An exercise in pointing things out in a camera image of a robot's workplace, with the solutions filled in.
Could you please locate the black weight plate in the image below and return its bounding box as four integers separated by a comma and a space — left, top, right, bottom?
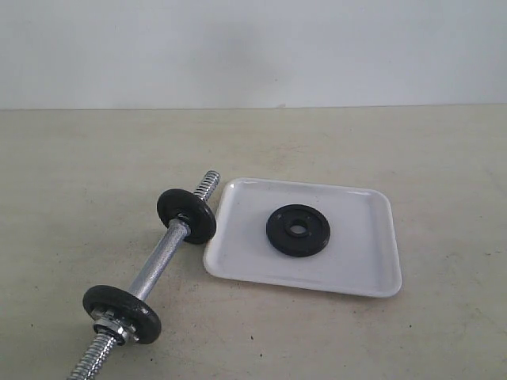
265, 203, 331, 258
82, 285, 162, 344

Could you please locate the chrome threaded dumbbell bar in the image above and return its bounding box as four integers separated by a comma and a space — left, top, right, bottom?
68, 170, 220, 379

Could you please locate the black metal washer disc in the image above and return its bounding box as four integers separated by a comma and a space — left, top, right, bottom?
156, 188, 216, 245

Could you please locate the white rectangular tray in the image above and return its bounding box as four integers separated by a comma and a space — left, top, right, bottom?
204, 177, 402, 298

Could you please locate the silver metal hex nut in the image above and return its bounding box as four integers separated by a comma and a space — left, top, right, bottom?
93, 314, 138, 346

